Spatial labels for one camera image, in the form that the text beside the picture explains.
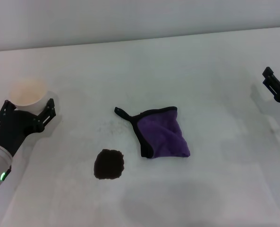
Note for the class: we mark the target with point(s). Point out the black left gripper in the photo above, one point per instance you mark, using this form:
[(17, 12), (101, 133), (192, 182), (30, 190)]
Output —
[(14, 127)]

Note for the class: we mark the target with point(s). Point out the white paper cup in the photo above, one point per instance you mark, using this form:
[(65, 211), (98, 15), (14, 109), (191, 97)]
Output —
[(27, 94)]

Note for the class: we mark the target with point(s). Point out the purple rag with black trim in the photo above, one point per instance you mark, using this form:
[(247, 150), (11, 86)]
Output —
[(163, 134)]

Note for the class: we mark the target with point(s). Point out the black water stain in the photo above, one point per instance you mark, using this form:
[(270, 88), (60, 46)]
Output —
[(109, 164)]

